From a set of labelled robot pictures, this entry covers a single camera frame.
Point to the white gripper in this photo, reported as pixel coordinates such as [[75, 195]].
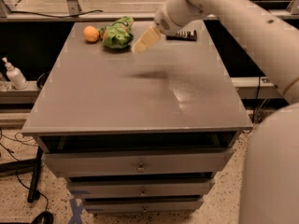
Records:
[[167, 21]]

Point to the green rice chip bag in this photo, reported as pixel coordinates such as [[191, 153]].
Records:
[[118, 34]]

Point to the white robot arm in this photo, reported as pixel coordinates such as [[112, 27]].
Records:
[[270, 181]]

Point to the dark snack bar wrapper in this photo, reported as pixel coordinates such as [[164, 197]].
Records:
[[183, 35]]

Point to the orange fruit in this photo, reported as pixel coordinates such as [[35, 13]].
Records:
[[90, 34]]

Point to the grey drawer cabinet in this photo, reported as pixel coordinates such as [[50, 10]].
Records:
[[174, 97]]

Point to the top grey drawer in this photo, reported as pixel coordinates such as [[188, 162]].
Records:
[[130, 163]]

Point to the grey drawer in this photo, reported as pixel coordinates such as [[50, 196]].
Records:
[[152, 188], [133, 206], [130, 163]]

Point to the white pump bottle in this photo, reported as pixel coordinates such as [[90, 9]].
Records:
[[15, 75]]

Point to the middle grey drawer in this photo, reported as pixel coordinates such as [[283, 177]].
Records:
[[152, 188]]

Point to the bottom grey drawer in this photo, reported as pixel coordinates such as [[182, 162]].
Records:
[[133, 206]]

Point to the black floor stand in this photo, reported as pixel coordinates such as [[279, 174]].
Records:
[[32, 166]]

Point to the metal frame rail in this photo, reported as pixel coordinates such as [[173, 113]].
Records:
[[108, 10]]

